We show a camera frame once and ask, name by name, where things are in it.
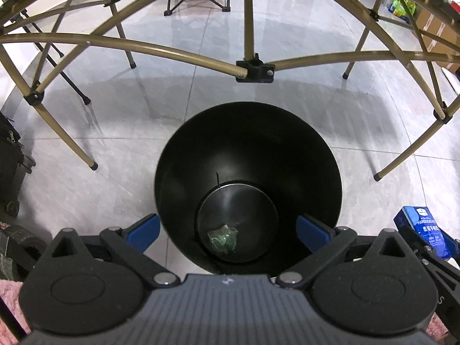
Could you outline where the tan folding table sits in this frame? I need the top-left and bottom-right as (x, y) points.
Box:
(0, 0), (460, 182)

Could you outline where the cardboard box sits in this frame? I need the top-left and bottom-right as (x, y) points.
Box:
(417, 7), (460, 73)

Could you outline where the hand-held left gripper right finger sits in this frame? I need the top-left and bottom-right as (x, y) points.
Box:
(276, 214), (407, 290)

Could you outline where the green crumpled wrapper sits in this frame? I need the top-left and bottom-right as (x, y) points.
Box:
(207, 224), (238, 254)

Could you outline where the black tripod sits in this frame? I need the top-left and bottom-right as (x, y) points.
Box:
(0, 0), (91, 106)

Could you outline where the black round trash bin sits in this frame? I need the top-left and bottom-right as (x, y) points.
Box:
(154, 102), (343, 275)

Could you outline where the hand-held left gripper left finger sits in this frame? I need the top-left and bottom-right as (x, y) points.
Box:
(48, 214), (181, 290)

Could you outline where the black suitcase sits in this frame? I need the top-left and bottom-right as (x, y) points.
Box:
(0, 111), (37, 217)

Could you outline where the pink fluffy rug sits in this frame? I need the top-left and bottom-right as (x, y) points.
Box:
(0, 278), (31, 340)

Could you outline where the dark rolled bag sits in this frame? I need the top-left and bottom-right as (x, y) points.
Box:
(0, 219), (49, 281)

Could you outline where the blue tissue packet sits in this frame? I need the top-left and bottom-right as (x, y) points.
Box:
(393, 206), (454, 259)

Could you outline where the green plastic bag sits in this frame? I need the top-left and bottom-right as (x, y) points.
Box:
(391, 0), (418, 19)

